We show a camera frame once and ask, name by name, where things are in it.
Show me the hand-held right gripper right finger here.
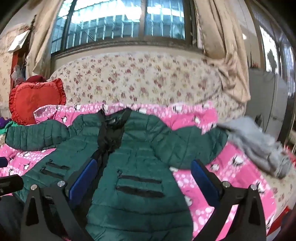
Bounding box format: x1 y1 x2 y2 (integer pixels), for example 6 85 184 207
191 159 267 241

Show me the pink penguin print blanket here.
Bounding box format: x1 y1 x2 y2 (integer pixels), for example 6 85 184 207
0 101 278 241

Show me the floral cloth furniture cover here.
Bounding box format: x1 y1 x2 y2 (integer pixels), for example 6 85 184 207
0 23 30 109

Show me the grey garment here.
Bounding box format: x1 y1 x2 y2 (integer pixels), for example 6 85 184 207
217 117 293 179

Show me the white cabinet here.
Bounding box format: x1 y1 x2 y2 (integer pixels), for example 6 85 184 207
248 68 289 139

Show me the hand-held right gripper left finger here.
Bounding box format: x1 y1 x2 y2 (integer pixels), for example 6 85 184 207
22 159 100 241

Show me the white paper sheet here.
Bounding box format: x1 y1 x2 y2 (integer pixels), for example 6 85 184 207
7 30 31 53

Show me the beige curtain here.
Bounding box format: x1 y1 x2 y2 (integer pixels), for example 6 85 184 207
24 0 65 80
193 0 251 103

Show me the side window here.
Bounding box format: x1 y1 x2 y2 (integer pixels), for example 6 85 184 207
250 0 296 98

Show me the green cloth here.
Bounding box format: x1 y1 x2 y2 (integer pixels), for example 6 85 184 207
0 122 19 135

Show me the large barred window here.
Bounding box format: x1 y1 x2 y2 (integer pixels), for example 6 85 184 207
50 0 204 57

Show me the floral bed sheet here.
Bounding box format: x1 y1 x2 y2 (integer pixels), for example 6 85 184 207
47 52 294 209

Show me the red heart-shaped ruffled pillow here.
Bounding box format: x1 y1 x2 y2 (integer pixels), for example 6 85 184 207
9 75 67 126

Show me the person's left forearm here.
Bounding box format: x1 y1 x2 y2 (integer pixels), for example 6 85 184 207
0 197 26 241

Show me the green puffer jacket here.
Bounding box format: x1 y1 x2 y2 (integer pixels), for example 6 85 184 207
5 108 229 241

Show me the clear plastic bag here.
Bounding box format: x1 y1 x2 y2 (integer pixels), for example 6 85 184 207
11 65 24 82

